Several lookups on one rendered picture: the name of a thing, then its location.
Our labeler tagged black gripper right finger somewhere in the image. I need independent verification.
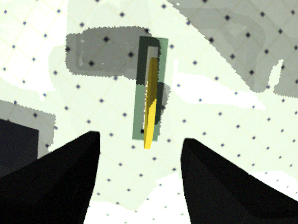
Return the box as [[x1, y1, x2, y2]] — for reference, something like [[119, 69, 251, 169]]
[[180, 139, 298, 224]]

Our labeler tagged grey box side wall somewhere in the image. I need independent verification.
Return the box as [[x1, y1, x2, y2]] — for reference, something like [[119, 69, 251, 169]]
[[0, 119, 39, 173]]

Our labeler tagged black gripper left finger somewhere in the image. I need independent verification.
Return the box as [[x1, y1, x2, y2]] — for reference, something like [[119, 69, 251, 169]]
[[0, 131, 101, 224]]

